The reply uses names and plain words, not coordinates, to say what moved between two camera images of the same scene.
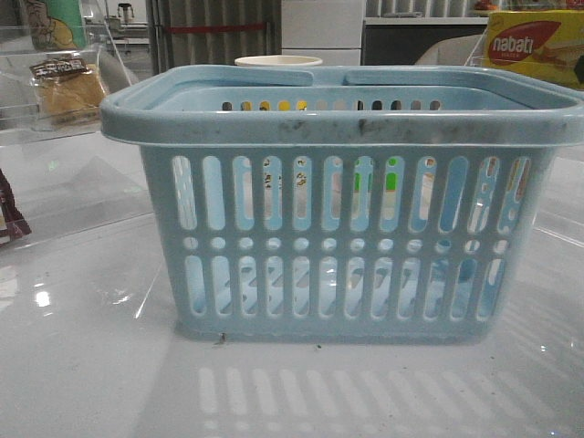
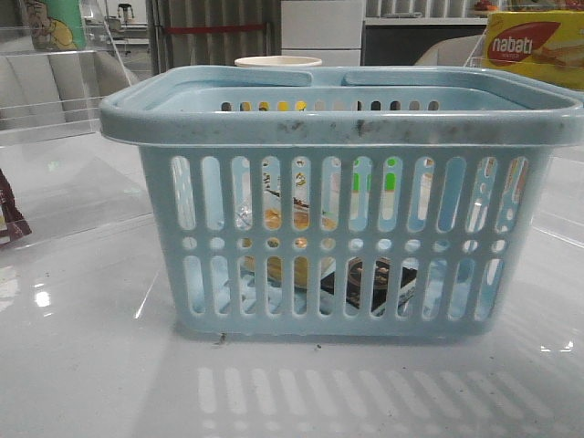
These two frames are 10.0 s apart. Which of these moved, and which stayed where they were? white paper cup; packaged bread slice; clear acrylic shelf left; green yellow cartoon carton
Moved: packaged bread slice
Stayed: white paper cup; green yellow cartoon carton; clear acrylic shelf left
